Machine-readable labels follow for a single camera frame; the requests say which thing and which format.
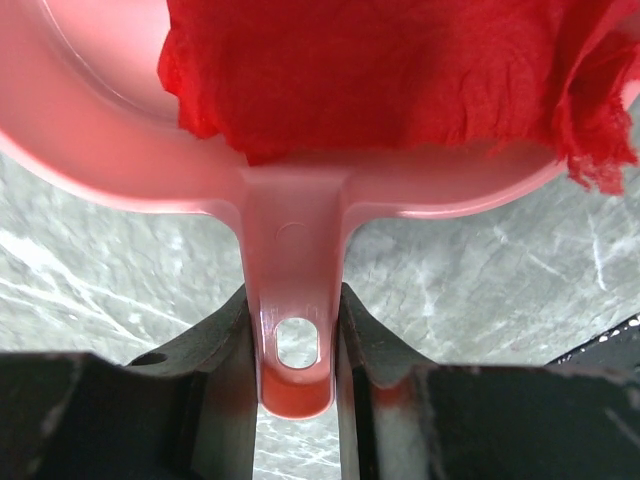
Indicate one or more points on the large red paper scrap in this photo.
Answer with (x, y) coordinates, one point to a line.
(277, 77)

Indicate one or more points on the pink plastic dustpan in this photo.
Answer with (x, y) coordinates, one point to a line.
(83, 108)

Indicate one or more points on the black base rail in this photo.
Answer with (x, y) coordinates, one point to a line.
(616, 348)

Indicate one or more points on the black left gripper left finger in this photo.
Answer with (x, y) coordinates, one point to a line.
(185, 410)

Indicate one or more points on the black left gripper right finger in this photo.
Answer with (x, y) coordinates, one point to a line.
(403, 416)

